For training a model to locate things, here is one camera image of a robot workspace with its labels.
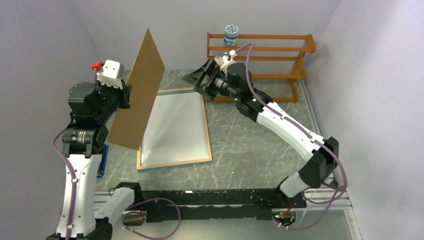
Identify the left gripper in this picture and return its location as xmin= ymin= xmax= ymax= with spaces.
xmin=94 ymin=77 xmax=132 ymax=124

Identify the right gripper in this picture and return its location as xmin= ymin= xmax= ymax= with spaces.
xmin=182 ymin=58 xmax=240 ymax=102

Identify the brown cardboard backing board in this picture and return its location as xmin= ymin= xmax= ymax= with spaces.
xmin=107 ymin=29 xmax=165 ymax=150

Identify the hot air balloon photo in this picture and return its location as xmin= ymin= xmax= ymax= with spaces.
xmin=141 ymin=91 xmax=210 ymax=167

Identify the blue wooden picture frame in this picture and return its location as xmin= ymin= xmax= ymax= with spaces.
xmin=136 ymin=86 xmax=213 ymax=171

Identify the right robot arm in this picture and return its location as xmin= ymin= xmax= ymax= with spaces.
xmin=182 ymin=59 xmax=339 ymax=208

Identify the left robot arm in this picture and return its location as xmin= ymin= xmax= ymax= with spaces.
xmin=49 ymin=82 xmax=144 ymax=240

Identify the blue white ceramic jar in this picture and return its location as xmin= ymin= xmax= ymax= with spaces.
xmin=223 ymin=24 xmax=239 ymax=47

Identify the blue stapler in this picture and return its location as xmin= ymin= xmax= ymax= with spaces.
xmin=96 ymin=144 xmax=109 ymax=179

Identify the orange wooden shelf rack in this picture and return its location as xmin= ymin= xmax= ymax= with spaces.
xmin=206 ymin=32 xmax=317 ymax=102

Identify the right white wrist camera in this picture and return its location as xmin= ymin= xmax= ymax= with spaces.
xmin=213 ymin=50 xmax=237 ymax=75

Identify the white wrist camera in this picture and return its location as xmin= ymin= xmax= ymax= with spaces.
xmin=91 ymin=59 xmax=124 ymax=90
xmin=213 ymin=50 xmax=237 ymax=75

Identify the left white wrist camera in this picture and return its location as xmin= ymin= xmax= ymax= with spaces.
xmin=91 ymin=59 xmax=124 ymax=90

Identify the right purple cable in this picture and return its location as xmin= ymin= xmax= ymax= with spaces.
xmin=235 ymin=43 xmax=349 ymax=232

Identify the purple cable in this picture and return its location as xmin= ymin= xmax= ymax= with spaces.
xmin=51 ymin=67 xmax=182 ymax=240
xmin=235 ymin=43 xmax=349 ymax=232

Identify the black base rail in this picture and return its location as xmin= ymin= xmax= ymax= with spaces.
xmin=126 ymin=188 xmax=307 ymax=223

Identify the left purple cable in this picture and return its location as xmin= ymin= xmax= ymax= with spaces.
xmin=51 ymin=67 xmax=182 ymax=240

